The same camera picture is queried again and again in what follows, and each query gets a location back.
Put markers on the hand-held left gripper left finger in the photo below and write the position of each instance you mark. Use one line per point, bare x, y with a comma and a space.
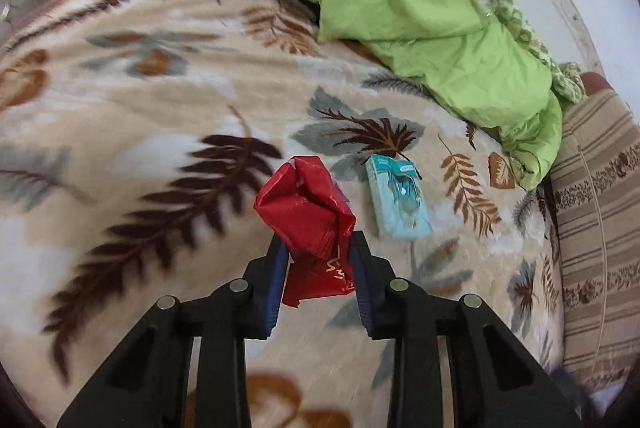
272, 288

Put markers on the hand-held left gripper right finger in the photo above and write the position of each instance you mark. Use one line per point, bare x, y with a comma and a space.
362, 293

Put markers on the red plastic wrapper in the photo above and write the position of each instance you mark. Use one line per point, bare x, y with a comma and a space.
305, 213

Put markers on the teal small box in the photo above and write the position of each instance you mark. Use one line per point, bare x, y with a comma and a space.
400, 203

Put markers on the striped brown cushion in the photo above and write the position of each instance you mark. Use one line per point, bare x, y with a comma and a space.
595, 208

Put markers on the green quilt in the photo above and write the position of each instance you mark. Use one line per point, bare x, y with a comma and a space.
400, 8

